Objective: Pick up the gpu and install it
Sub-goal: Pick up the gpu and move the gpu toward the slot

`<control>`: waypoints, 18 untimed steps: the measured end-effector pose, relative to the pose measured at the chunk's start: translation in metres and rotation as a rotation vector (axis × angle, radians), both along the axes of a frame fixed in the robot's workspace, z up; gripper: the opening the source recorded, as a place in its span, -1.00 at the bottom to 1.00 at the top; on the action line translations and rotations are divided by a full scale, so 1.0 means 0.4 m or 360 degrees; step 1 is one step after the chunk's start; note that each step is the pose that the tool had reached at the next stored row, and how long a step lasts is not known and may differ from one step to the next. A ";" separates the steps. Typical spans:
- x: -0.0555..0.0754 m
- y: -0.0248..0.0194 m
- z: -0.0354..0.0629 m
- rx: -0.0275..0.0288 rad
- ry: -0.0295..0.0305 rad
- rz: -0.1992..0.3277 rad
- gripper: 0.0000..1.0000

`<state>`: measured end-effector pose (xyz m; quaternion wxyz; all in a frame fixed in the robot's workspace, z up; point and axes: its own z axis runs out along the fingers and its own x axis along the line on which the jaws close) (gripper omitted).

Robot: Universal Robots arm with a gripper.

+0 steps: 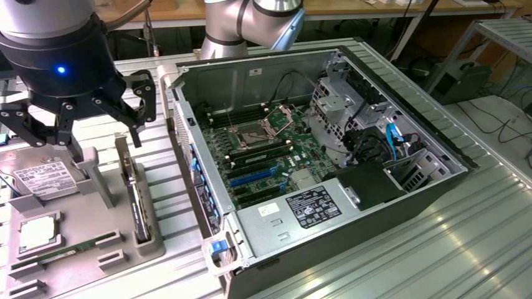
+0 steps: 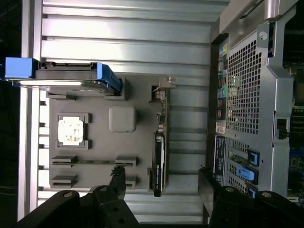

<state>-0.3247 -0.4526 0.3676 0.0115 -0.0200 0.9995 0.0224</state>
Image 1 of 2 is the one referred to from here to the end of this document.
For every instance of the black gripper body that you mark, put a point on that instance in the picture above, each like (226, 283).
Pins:
(61, 62)

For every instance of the green graphics card with fan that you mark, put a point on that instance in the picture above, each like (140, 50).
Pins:
(138, 193)

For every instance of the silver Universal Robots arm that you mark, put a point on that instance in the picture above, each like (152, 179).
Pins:
(232, 25)

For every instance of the hard disk with blue rails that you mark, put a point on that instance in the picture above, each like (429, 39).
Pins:
(45, 177)

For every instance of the thin locking lever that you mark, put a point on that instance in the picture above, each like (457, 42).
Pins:
(229, 116)

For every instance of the wooden desk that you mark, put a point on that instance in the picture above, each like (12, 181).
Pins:
(174, 11)

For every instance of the CPU socket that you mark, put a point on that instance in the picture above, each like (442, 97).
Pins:
(250, 135)

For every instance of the grey parts rack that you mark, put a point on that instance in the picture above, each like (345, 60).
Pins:
(82, 218)

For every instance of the RAM stick with white label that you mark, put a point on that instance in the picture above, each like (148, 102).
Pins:
(257, 157)

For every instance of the metal socket cover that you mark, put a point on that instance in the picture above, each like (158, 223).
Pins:
(284, 109)

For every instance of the silver CPU chip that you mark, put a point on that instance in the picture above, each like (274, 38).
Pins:
(37, 232)

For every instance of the blue expansion slot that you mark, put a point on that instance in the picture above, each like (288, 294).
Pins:
(253, 177)

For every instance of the green RAM stick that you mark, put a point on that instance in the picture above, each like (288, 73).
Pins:
(74, 249)

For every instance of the long black expansion slot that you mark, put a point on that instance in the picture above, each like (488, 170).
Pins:
(258, 193)

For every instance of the green motherboard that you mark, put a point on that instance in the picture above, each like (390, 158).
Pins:
(306, 146)

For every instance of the silver disk bay cage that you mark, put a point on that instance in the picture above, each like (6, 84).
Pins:
(332, 102)

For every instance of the blue case latch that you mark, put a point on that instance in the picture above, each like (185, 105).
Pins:
(217, 247)

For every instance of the grey power supply unit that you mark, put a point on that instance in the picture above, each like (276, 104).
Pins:
(265, 230)

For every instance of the black plastic shroud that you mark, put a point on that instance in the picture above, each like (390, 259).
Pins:
(369, 183)

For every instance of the open black PC case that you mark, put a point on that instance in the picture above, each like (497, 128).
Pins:
(353, 249)

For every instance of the metal slat shelf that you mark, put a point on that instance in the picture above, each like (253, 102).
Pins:
(506, 31)

